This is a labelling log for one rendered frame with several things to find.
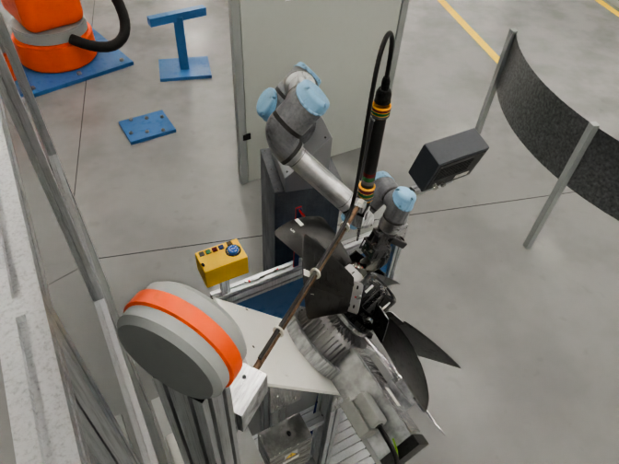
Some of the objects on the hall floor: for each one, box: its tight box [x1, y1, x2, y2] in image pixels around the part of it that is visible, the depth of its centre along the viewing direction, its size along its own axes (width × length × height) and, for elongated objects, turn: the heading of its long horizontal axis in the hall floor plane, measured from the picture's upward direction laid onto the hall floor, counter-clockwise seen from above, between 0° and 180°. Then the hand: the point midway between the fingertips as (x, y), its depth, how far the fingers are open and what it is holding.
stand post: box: [310, 393, 342, 464], centre depth 200 cm, size 4×9×91 cm, turn 26°
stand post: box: [261, 387, 286, 431], centre depth 183 cm, size 4×9×115 cm, turn 26°
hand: (370, 269), depth 184 cm, fingers closed
